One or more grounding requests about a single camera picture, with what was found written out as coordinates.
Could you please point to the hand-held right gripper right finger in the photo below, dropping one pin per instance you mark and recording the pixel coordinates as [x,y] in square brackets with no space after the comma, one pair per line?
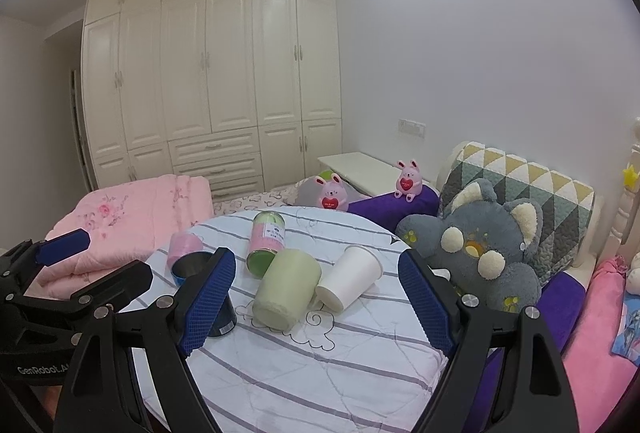
[425,303]

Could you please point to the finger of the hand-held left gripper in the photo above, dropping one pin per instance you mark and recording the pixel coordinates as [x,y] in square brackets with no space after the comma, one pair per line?
[127,280]
[65,245]

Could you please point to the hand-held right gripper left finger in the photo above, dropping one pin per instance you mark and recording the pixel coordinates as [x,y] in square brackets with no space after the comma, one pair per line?
[207,298]

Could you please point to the light green cup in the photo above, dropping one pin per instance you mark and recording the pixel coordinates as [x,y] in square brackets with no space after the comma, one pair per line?
[285,288]

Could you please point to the white cup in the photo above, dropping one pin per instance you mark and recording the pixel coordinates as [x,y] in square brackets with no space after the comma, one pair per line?
[347,278]

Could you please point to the dark metal cup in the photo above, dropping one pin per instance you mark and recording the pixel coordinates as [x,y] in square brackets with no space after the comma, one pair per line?
[192,265]

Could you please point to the pink cup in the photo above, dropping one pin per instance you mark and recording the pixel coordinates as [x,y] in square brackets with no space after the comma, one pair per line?
[182,245]

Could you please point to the pink floral blanket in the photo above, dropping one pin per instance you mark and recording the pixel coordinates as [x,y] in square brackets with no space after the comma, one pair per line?
[130,218]

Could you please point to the green and pink bottle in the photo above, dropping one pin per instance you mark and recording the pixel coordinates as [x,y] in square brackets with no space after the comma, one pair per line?
[267,238]

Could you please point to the grey plush bear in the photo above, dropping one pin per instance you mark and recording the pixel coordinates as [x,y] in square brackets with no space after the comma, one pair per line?
[480,233]

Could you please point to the purple pillow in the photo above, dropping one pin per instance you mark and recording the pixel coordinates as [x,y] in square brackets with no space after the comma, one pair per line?
[390,211]

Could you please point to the floral bed sheet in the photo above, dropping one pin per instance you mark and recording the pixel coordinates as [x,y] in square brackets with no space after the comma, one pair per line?
[250,200]

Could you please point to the pink bunny plush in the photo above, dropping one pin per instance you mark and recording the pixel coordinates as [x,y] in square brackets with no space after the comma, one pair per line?
[407,183]
[330,194]

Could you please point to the striped white tablecloth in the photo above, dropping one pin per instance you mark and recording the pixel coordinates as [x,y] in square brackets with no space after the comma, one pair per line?
[310,378]

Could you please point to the white nightstand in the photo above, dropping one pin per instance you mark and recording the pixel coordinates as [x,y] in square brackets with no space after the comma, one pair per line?
[365,168]

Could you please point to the triangle pattern quilted cover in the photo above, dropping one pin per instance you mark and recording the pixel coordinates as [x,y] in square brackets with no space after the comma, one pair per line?
[525,178]

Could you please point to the pink pillow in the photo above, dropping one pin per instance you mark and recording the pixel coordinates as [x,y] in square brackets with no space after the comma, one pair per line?
[595,338]

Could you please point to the blue printed cloth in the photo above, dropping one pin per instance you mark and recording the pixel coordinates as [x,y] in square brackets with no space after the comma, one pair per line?
[629,328]

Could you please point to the white plush toy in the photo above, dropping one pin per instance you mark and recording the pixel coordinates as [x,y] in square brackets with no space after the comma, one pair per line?
[635,265]

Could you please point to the white bed headboard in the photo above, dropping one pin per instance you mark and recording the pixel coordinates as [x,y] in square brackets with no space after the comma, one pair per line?
[627,215]

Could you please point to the cream wardrobe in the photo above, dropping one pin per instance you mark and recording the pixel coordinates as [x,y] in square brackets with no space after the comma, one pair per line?
[225,63]

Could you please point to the yellow star ornament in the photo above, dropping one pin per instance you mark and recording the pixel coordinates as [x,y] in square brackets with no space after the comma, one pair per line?
[631,176]

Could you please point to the white wall switch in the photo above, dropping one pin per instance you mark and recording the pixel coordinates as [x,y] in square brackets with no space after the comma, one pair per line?
[411,126]

